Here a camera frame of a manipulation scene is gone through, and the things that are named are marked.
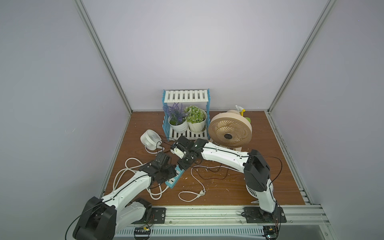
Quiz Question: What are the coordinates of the black fan cable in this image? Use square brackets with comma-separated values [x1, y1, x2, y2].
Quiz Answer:
[155, 134, 283, 182]

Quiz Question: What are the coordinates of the green plant white pot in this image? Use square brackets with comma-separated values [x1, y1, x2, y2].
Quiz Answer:
[185, 106, 207, 133]

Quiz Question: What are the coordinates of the lavender plant white pot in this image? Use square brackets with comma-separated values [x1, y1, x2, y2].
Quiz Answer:
[163, 103, 188, 134]

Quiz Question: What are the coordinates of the white fan cable with plug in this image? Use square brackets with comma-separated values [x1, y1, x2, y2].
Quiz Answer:
[178, 164, 241, 203]

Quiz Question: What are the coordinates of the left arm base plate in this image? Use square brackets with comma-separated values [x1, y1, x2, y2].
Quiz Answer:
[133, 207, 167, 225]

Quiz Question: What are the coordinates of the white power strip cord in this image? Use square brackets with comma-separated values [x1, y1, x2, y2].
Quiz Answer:
[112, 157, 169, 201]

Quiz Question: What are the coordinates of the teal power strip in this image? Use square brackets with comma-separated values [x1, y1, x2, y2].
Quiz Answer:
[165, 166, 185, 189]

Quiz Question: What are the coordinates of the yellow spray bottle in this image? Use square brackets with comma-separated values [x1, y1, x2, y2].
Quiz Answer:
[236, 105, 246, 116]

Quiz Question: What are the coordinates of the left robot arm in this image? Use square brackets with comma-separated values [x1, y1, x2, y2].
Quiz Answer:
[73, 153, 176, 240]

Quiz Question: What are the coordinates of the large beige desk fan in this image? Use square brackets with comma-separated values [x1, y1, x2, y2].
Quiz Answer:
[208, 110, 253, 149]

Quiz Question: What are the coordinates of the small white fan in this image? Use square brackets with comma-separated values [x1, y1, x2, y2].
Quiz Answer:
[246, 185, 258, 199]
[140, 129, 165, 155]

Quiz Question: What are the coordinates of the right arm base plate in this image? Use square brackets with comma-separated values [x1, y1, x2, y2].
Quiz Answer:
[241, 207, 287, 224]

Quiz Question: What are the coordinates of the blue white slatted shelf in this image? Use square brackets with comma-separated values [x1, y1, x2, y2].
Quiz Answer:
[162, 89, 211, 140]

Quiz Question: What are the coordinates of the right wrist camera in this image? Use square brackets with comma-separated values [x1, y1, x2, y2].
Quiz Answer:
[171, 144, 185, 159]

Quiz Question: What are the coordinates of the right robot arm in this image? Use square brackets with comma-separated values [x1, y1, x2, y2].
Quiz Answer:
[171, 136, 277, 214]

